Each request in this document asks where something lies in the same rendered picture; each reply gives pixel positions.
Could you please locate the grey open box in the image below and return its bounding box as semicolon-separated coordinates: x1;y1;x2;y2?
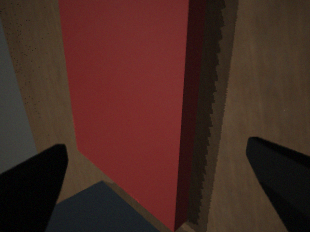
45;180;160;232

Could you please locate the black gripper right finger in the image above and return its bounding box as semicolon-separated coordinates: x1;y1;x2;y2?
246;137;310;232

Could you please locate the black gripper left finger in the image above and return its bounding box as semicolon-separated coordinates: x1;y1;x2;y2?
0;144;68;232

